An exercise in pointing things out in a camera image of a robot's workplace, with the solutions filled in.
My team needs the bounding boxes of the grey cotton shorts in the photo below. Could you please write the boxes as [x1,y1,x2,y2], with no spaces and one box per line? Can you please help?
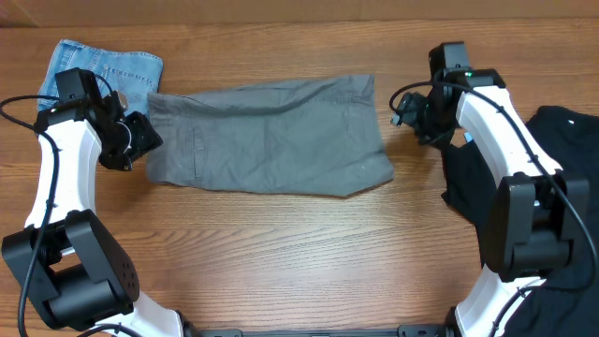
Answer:
[146,75,394,197]

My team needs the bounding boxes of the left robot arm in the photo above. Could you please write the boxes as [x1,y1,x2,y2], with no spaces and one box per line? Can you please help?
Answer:
[1,68,193,336]

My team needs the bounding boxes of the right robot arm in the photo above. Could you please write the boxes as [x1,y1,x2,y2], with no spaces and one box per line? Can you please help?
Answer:
[389,42,598,336]

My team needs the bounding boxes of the folded blue denim jeans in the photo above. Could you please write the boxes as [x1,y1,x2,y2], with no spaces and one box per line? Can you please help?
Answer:
[38,39,164,115]

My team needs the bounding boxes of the black garment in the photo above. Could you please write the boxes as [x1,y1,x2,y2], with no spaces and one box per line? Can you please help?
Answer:
[441,105,599,337]

